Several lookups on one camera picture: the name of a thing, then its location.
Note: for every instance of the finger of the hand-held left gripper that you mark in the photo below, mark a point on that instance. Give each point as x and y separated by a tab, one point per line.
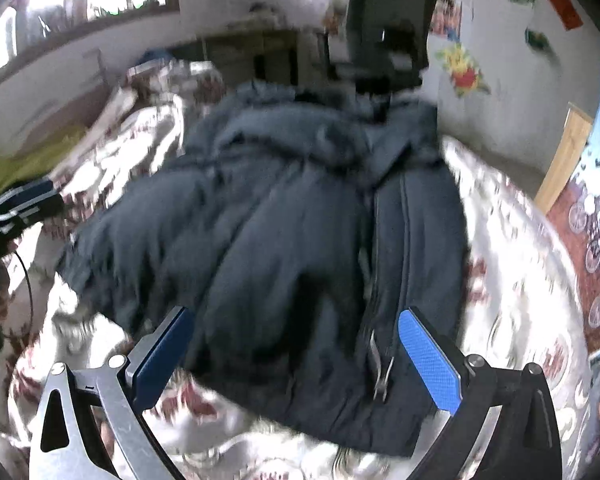
37	212
27	194

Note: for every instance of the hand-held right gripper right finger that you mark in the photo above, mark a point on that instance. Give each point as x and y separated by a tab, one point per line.
430	365

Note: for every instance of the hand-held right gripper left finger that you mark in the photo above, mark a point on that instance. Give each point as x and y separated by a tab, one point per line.
160	355

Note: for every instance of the dark navy padded jacket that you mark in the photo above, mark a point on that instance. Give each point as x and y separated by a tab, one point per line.
280	260

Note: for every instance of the yellow-green blanket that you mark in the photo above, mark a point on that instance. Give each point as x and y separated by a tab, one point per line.
25	160

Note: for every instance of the floral satin bedspread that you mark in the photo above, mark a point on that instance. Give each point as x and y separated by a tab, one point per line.
510	285

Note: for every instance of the dark blue pillow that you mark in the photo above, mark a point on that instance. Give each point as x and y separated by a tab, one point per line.
150	57

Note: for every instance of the blue dotted curtain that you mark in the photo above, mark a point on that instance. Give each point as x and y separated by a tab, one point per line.
597	210

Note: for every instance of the light wooden board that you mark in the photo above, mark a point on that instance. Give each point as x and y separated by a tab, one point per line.
565	155

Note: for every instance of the wooden corner desk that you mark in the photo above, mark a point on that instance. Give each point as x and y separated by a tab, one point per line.
235	50

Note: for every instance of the green hanging ornament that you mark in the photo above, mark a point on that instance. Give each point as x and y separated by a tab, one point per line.
537	39

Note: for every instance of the cartoon poster behind chair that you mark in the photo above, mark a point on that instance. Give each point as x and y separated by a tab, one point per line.
447	15

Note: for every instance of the black mesh office chair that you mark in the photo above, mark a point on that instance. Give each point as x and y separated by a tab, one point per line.
390	15

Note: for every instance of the yellow bear wall sticker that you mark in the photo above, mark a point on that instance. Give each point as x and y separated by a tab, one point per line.
462	70

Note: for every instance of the red paper wall card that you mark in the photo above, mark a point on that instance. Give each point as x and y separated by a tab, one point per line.
564	9

